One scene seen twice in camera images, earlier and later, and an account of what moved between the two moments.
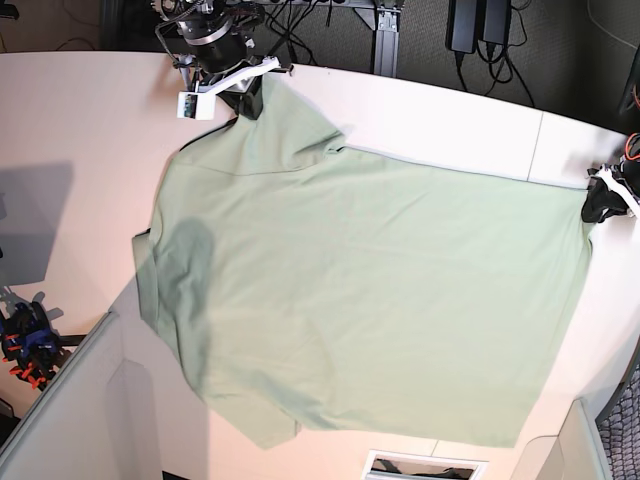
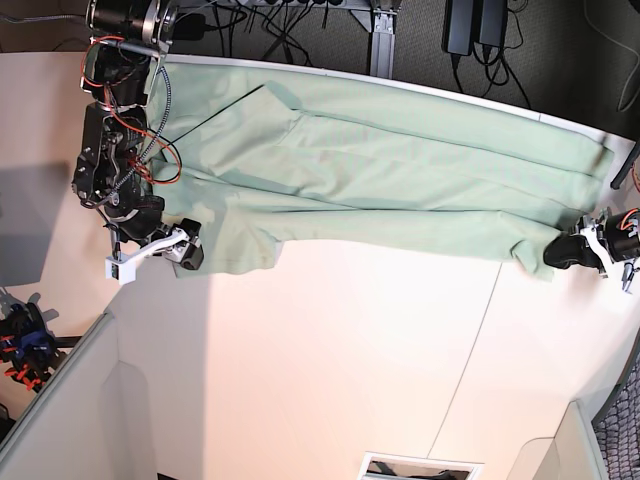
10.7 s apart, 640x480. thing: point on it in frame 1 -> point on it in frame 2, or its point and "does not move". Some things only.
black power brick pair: (469, 22) does not move
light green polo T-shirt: (315, 287) -> (257, 156)
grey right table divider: (576, 453) does not move
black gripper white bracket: (618, 179) -> (613, 237)
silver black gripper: (242, 90) -> (173, 240)
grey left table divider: (98, 420) does not move
